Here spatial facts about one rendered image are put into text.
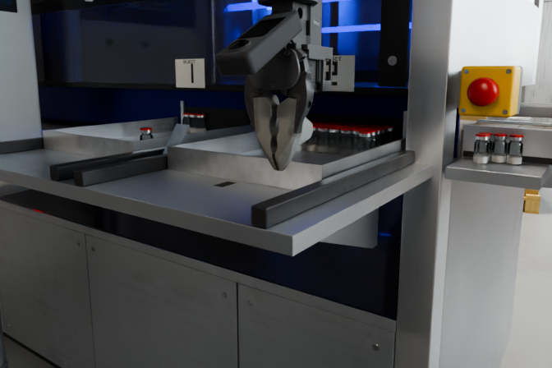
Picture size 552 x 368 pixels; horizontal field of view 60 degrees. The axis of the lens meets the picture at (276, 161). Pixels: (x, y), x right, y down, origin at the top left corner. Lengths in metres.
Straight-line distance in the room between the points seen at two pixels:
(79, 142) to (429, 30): 0.61
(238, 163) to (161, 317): 0.72
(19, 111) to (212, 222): 0.98
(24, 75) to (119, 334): 0.74
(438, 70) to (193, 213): 0.44
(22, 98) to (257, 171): 0.90
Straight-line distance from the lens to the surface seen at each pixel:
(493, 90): 0.72
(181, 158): 0.70
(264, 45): 0.50
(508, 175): 0.76
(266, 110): 0.57
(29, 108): 1.42
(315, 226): 0.46
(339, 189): 0.55
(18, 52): 1.40
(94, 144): 0.86
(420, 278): 0.84
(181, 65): 1.06
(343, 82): 0.82
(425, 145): 0.78
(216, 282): 1.10
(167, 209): 0.53
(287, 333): 1.02
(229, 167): 0.64
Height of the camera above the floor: 1.02
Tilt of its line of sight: 10 degrees down
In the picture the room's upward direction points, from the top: straight up
